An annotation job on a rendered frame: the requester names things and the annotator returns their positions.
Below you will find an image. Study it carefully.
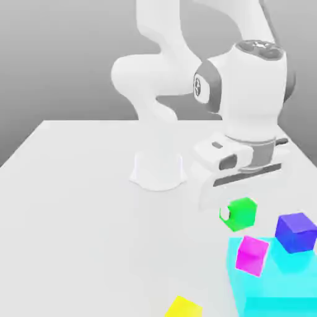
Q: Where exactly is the large cyan box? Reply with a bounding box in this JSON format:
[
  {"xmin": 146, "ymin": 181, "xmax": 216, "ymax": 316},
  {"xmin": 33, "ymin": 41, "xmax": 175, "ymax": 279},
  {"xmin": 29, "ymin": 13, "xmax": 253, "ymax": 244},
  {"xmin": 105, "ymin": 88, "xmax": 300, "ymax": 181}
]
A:
[{"xmin": 226, "ymin": 236, "xmax": 317, "ymax": 317}]

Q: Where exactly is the small green cube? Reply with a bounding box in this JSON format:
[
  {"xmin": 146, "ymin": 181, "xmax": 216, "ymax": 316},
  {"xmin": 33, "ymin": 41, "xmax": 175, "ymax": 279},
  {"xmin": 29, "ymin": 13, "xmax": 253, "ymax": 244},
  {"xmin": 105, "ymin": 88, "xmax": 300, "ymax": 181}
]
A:
[{"xmin": 219, "ymin": 196, "xmax": 258, "ymax": 233}]

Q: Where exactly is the small magenta cube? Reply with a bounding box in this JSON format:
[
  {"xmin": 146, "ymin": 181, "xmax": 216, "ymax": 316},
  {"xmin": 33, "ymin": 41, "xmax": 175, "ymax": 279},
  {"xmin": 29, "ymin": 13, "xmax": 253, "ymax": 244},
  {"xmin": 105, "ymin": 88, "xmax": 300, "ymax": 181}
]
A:
[{"xmin": 235, "ymin": 235, "xmax": 270, "ymax": 277}]

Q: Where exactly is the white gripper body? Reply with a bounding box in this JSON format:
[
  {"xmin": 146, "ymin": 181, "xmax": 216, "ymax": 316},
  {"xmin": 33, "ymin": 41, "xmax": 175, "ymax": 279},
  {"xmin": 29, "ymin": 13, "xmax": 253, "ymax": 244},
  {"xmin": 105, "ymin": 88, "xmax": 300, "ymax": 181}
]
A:
[{"xmin": 198, "ymin": 162, "xmax": 283, "ymax": 211}]

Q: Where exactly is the small blue cube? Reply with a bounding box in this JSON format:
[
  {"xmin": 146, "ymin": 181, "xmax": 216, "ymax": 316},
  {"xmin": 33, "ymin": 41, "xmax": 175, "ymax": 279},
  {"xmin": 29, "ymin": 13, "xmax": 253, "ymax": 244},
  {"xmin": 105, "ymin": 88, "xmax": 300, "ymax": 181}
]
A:
[{"xmin": 274, "ymin": 212, "xmax": 317, "ymax": 254}]

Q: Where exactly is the small yellow cube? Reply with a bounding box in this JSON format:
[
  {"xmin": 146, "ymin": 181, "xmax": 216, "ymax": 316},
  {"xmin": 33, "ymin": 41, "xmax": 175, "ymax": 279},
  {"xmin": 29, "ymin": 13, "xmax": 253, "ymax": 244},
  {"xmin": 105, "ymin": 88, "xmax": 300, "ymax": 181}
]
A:
[{"xmin": 164, "ymin": 295, "xmax": 203, "ymax": 317}]

